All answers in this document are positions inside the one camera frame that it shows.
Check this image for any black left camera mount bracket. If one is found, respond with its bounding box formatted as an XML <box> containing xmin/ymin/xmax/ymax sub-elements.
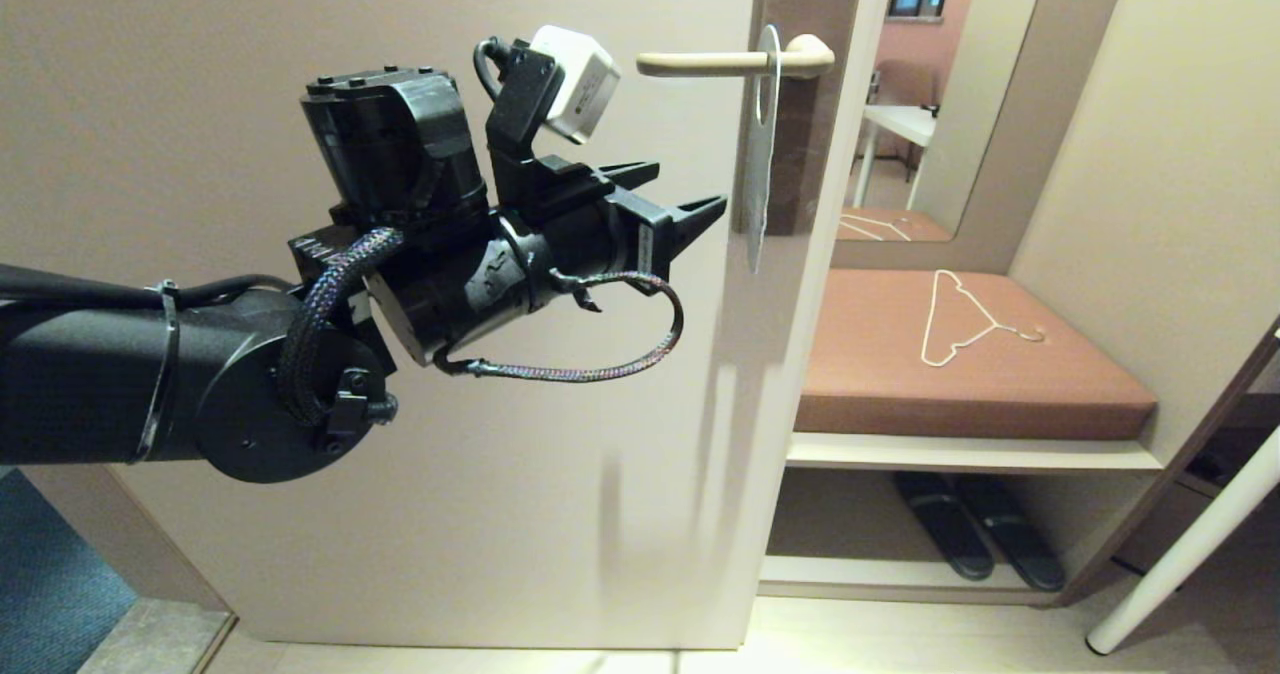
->
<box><xmin>487</xmin><ymin>42</ymin><xmax>621</xmax><ymax>220</ymax></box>

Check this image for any black slipper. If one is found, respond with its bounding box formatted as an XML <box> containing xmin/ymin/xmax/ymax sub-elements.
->
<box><xmin>893</xmin><ymin>472</ymin><xmax>996</xmax><ymax>584</ymax></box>
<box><xmin>955</xmin><ymin>474</ymin><xmax>1068</xmax><ymax>595</ymax></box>

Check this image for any white bench seat board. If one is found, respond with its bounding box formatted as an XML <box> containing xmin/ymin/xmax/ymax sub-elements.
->
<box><xmin>786</xmin><ymin>432</ymin><xmax>1164</xmax><ymax>477</ymax></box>

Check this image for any beige lever door handle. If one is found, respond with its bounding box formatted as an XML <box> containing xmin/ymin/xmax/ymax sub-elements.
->
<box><xmin>637</xmin><ymin>34</ymin><xmax>837</xmax><ymax>78</ymax></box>

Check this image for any wall mirror brown frame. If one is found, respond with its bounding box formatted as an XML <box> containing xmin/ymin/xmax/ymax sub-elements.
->
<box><xmin>833</xmin><ymin>0</ymin><xmax>1136</xmax><ymax>275</ymax></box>

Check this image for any brown bench seat cushion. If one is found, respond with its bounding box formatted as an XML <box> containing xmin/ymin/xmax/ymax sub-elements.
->
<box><xmin>796</xmin><ymin>270</ymin><xmax>1158</xmax><ymax>443</ymax></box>

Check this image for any brown niche side panel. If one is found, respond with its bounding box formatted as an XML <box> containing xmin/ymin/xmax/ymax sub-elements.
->
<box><xmin>1060</xmin><ymin>319</ymin><xmax>1280</xmax><ymax>605</ymax></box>

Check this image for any white wire clothes hanger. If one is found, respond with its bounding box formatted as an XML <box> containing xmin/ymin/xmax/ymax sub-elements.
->
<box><xmin>919</xmin><ymin>270</ymin><xmax>1047</xmax><ymax>370</ymax></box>

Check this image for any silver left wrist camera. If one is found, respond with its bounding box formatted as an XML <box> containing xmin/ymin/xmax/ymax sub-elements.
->
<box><xmin>530</xmin><ymin>24</ymin><xmax>621</xmax><ymax>145</ymax></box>

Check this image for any braided left arm cable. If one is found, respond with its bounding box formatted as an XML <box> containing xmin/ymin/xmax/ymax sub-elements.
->
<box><xmin>278</xmin><ymin>226</ymin><xmax>686</xmax><ymax>425</ymax></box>

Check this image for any white bench base board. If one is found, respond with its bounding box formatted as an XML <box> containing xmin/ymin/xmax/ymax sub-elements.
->
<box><xmin>757</xmin><ymin>555</ymin><xmax>1063</xmax><ymax>610</ymax></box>

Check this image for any blue and white door hanger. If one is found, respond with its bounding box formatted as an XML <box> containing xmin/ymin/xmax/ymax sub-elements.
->
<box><xmin>745</xmin><ymin>24</ymin><xmax>783</xmax><ymax>275</ymax></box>

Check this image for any white table leg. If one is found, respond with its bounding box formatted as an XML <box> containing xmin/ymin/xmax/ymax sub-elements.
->
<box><xmin>1085</xmin><ymin>424</ymin><xmax>1280</xmax><ymax>658</ymax></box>

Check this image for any beige room door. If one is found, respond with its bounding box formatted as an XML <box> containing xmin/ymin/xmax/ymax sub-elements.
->
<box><xmin>0</xmin><ymin>0</ymin><xmax>899</xmax><ymax>652</ymax></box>

